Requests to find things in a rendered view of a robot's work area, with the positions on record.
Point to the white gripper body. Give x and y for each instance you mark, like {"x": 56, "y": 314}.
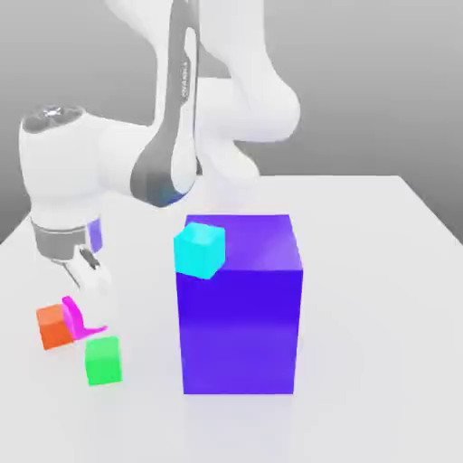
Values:
{"x": 94, "y": 289}

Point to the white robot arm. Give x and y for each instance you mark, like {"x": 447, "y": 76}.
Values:
{"x": 65, "y": 170}

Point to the small magenta cube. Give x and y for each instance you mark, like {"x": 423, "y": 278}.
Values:
{"x": 74, "y": 320}

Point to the large purple box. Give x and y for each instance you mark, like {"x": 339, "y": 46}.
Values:
{"x": 238, "y": 325}

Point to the small cyan cube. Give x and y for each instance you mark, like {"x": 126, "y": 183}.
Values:
{"x": 199, "y": 251}

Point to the small orange cube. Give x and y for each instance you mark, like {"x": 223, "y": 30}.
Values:
{"x": 52, "y": 329}

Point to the small green cube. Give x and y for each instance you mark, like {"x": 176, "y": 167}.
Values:
{"x": 103, "y": 361}

